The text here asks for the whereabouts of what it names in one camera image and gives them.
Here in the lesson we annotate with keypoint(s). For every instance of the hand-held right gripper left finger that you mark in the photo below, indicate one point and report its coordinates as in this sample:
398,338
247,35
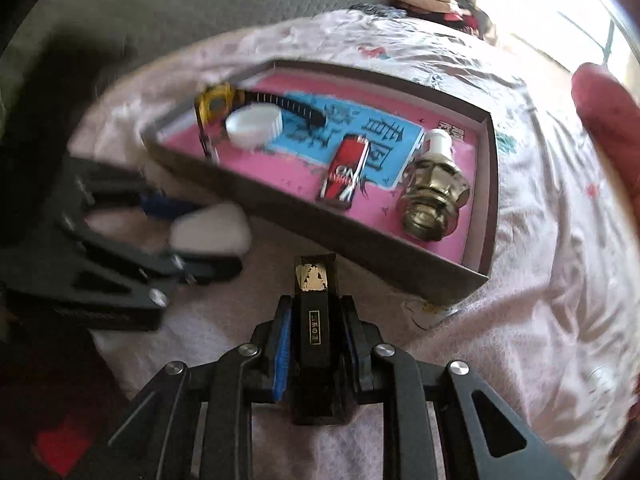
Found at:
282,347

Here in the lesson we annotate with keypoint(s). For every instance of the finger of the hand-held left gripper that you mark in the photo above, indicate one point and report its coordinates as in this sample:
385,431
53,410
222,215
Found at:
165,207
210,267

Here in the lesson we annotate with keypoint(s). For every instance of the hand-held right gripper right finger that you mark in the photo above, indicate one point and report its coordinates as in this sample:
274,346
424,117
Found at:
356,355

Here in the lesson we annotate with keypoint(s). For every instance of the black rectangular lighter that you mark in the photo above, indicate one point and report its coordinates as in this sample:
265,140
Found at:
315,330

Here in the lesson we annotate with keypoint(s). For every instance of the white rounded plastic case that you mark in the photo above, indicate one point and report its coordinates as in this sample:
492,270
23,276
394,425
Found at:
210,230

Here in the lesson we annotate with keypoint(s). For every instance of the shallow brown cardboard box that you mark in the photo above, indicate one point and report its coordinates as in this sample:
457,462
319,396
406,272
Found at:
325,240

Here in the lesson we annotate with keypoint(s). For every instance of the white ribbed plastic lid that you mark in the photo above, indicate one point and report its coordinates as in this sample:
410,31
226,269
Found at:
252,125

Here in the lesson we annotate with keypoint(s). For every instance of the red and black pen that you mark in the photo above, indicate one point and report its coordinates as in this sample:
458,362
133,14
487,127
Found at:
345,170

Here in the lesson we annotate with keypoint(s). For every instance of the chrome metal fitting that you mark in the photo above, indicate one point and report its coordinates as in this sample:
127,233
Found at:
432,200

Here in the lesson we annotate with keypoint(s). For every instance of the white bottle with pink label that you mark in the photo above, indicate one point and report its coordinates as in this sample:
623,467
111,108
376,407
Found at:
436,144

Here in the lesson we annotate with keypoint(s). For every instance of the pink and blue book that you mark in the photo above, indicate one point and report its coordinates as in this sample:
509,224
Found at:
295,175

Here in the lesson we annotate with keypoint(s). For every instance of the pink floral bed sheet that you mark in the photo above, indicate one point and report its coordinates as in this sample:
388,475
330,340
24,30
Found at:
550,285

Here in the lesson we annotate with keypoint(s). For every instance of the grey quilted headboard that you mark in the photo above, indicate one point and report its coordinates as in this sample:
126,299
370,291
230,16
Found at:
200,0

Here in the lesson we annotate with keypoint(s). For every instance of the dark patterned cloth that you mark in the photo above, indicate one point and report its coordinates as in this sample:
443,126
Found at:
375,10

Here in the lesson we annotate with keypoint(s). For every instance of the red quilted blanket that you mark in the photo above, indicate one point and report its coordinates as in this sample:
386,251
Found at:
610,125

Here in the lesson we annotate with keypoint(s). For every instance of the window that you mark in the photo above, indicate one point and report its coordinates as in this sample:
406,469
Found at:
550,10

